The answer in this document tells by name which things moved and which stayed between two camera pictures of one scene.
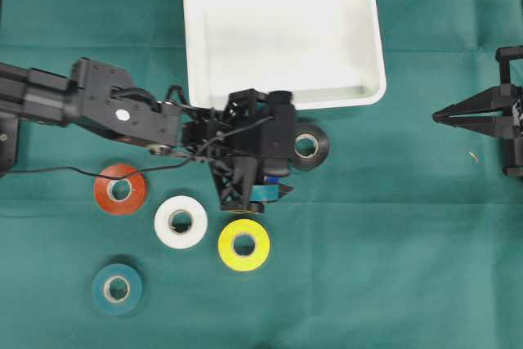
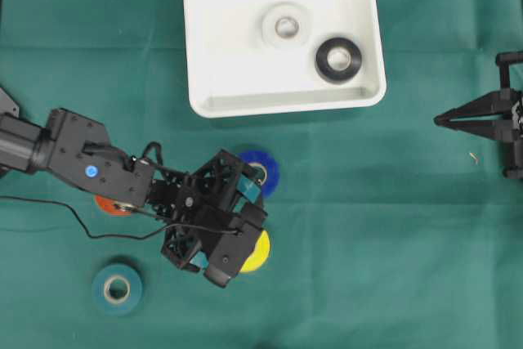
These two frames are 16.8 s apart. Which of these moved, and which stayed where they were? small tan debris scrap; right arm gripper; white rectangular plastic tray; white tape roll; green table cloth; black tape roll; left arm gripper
Moved: white tape roll; left arm gripper; black tape roll
Stayed: green table cloth; white rectangular plastic tray; right arm gripper; small tan debris scrap
